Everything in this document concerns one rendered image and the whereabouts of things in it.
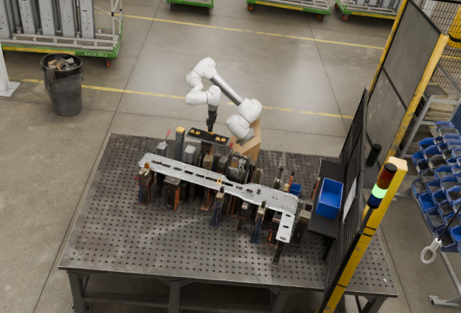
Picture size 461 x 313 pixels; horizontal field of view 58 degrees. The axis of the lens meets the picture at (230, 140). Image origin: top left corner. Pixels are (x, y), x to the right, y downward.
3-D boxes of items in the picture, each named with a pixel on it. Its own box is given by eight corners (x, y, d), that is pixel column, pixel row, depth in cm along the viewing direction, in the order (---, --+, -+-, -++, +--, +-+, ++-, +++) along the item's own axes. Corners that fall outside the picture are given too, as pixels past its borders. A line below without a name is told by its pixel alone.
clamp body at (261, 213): (247, 241, 340) (254, 213, 318) (250, 230, 349) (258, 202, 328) (258, 244, 338) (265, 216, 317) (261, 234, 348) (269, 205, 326)
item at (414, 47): (385, 186, 524) (458, 38, 402) (374, 185, 523) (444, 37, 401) (360, 124, 630) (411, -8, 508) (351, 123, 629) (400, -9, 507)
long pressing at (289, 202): (134, 167, 349) (134, 166, 348) (146, 152, 367) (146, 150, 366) (294, 216, 329) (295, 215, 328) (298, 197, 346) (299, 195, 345)
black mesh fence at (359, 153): (291, 355, 341) (347, 234, 246) (318, 195, 494) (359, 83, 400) (307, 362, 339) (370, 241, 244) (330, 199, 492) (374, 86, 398)
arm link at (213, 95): (217, 99, 352) (202, 100, 347) (219, 82, 342) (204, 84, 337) (221, 106, 344) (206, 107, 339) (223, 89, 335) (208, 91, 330)
